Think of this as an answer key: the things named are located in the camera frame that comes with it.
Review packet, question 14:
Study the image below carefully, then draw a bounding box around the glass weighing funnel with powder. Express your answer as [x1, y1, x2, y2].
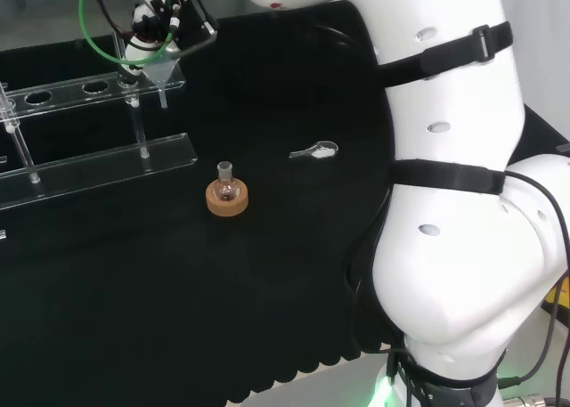
[288, 140, 339, 161]

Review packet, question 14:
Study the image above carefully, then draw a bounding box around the clear plastic funnel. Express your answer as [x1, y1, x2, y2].
[142, 53, 183, 110]

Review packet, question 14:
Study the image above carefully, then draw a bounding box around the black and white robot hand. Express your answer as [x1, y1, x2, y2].
[116, 0, 220, 90]

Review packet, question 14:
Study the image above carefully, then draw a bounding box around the black cloth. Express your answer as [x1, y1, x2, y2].
[0, 0, 570, 406]

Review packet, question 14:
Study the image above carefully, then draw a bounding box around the clear funnel stand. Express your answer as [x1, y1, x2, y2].
[0, 32, 200, 212]

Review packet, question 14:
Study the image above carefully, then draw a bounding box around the black cable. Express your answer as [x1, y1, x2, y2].
[498, 170, 570, 391]

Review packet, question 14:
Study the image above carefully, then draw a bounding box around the yellow stop button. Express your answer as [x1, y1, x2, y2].
[543, 276, 570, 324]

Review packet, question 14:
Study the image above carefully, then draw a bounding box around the cork ring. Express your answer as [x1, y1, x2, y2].
[205, 178, 249, 217]

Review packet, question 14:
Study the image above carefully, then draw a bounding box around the green cable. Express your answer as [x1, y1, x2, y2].
[78, 0, 177, 67]

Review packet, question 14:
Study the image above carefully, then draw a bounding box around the small round-bottom glass flask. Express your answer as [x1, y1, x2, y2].
[212, 160, 238, 202]

